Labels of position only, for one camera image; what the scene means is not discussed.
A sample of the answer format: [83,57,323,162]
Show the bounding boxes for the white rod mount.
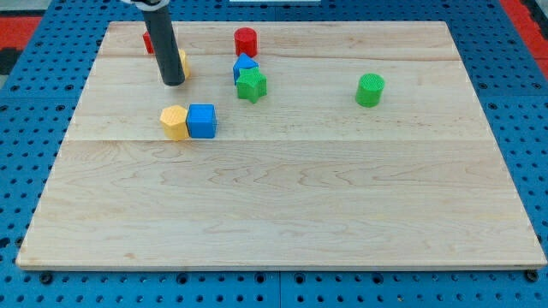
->
[121,0,170,6]

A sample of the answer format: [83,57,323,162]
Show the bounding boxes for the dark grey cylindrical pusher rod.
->
[140,3,185,86]

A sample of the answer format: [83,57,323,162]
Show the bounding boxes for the yellow heart block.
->
[178,49,190,79]

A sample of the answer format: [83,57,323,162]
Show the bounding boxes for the red block behind rod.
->
[142,32,154,55]

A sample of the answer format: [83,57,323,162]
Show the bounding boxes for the red cylinder block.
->
[234,27,258,57]

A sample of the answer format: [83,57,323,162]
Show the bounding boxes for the blue triangle block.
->
[232,53,259,84]

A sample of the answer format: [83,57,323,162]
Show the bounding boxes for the yellow hexagon block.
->
[160,105,189,141]

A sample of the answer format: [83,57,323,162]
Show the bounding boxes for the blue cube block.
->
[187,104,217,139]

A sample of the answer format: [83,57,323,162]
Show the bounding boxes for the green star block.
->
[236,67,267,104]

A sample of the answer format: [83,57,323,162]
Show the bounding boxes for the light wooden board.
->
[16,21,546,271]

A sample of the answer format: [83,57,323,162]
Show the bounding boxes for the green cylinder block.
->
[354,73,385,108]

